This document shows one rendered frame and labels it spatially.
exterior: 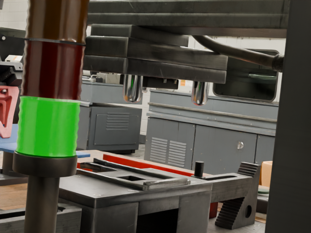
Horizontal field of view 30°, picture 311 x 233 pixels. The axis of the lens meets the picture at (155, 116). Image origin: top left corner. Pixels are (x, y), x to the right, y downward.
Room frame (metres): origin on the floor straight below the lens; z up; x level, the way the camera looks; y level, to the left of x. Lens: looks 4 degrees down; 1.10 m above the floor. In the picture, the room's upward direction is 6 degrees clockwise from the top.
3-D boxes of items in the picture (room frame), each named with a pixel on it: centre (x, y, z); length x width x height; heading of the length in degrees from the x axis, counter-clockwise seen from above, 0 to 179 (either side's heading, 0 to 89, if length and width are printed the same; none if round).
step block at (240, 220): (0.85, -0.13, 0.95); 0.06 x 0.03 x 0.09; 141
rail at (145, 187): (0.65, 0.05, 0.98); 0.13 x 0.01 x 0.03; 51
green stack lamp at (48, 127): (0.37, 0.07, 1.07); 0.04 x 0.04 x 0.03
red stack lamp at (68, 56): (0.37, 0.07, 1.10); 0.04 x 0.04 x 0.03
